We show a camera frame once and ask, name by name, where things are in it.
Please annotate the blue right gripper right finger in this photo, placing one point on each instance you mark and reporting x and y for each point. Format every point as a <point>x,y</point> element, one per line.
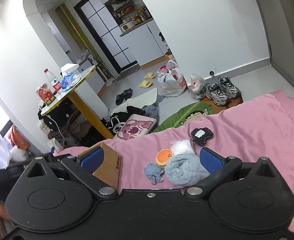
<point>210,160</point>

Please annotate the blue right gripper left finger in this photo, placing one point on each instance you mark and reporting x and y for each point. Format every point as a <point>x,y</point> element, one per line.
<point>91,161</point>

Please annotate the grey fluffy plush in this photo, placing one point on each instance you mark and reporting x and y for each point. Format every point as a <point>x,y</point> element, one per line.
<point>185,170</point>

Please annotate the brown cardboard box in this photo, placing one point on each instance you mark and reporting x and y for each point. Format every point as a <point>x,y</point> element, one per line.
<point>109,170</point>

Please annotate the black patch white label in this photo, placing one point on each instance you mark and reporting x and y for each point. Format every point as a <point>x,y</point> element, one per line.
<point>201,135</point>

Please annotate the clear bag white filling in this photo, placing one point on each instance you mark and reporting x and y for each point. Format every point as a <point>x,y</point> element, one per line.
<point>182,147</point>

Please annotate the black clothes pile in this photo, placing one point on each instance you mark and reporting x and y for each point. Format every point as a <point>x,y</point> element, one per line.
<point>116,121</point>

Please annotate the plush hamburger toy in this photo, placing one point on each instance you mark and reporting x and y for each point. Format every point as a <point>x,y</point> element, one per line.
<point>162,157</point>

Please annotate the green leaf floor mat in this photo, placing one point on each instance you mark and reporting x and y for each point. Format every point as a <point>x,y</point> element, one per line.
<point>185,114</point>

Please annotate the pink bear cushion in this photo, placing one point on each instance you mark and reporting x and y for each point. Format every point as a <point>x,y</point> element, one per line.
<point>136,126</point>

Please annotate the denim patch coaster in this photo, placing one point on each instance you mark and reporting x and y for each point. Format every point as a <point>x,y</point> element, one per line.
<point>154,173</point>

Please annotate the left grey sneaker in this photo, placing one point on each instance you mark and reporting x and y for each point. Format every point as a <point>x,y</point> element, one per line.
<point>216,94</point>

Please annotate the grey sneaker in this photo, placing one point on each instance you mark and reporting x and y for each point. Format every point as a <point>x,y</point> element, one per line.
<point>228,87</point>
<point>216,94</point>

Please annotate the black slipper left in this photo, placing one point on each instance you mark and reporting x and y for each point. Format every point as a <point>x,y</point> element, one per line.
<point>119,99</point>

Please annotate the black slipper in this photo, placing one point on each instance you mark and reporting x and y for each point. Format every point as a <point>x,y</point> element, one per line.
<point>127,93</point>
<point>119,99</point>

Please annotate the pink bed sheet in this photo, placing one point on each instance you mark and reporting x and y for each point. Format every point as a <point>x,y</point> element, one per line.
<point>262,127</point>

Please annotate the right grey sneaker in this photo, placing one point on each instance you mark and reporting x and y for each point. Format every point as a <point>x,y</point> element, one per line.
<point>228,87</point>

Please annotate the small clear plastic bag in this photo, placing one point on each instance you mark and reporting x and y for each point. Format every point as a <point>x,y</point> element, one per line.
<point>197,87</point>

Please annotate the dark blue fluffy rug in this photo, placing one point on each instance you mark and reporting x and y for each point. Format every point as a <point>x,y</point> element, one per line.
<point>152,110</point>

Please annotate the black slipper right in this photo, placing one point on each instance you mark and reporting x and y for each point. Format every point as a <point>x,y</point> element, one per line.
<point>127,93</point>

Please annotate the red snack package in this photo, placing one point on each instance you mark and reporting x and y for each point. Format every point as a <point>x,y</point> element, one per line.
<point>44,95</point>

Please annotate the white fan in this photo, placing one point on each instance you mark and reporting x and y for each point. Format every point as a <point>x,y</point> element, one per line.
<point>102,69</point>

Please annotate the red cap water bottle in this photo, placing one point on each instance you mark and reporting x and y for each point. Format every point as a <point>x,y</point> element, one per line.
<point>54,83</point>

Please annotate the blue plastic packets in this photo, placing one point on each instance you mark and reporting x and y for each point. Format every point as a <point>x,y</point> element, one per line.
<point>70,79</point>

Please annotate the large white plastic bag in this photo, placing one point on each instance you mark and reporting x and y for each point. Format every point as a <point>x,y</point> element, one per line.
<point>171,79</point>

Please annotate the yellow round table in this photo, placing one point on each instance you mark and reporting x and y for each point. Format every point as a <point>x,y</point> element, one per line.
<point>88,103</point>

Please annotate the yellow slipper near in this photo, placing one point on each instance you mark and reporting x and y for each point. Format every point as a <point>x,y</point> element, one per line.
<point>145,84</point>

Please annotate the yellow slipper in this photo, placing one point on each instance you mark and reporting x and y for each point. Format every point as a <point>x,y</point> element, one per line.
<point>150,75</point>
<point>145,84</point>

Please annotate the yellow slipper far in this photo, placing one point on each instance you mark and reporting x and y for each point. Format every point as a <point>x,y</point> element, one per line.
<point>150,75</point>

